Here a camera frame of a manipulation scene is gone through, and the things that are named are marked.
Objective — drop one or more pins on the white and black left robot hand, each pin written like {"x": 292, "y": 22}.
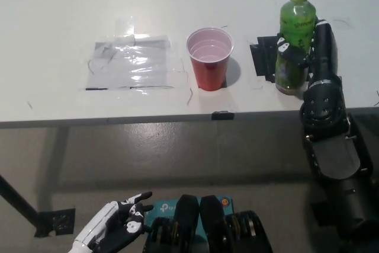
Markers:
{"x": 124, "y": 226}

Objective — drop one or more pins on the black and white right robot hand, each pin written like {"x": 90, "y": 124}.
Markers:
{"x": 324, "y": 54}

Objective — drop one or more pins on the green plastic drink bottle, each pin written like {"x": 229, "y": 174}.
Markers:
{"x": 294, "y": 25}

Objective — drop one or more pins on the red plastic cup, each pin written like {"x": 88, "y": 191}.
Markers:
{"x": 208, "y": 69}

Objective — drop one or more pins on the teal router box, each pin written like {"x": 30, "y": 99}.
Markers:
{"x": 163, "y": 208}

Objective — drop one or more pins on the black table leg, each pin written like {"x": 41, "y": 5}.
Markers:
{"x": 17, "y": 196}

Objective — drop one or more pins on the small black edge tape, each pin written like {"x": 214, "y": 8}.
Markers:
{"x": 222, "y": 115}

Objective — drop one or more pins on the clear taped plastic sheet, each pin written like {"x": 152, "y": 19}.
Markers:
{"x": 130, "y": 66}

